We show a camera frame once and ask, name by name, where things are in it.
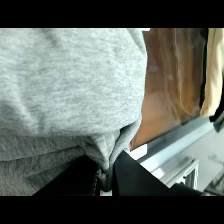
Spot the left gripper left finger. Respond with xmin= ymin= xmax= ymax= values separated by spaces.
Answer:
xmin=32 ymin=154 xmax=100 ymax=197

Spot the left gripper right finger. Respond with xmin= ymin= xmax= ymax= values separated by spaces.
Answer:
xmin=112 ymin=149 xmax=203 ymax=197

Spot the grey garment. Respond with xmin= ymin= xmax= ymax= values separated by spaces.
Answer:
xmin=0 ymin=28 xmax=148 ymax=197

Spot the black garment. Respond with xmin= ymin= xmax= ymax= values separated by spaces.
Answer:
xmin=209 ymin=99 xmax=224 ymax=134

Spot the yellow garment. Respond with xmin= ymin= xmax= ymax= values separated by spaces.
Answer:
xmin=199 ymin=28 xmax=224 ymax=118

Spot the silver frame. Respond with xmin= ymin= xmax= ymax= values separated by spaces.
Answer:
xmin=130 ymin=117 xmax=224 ymax=197

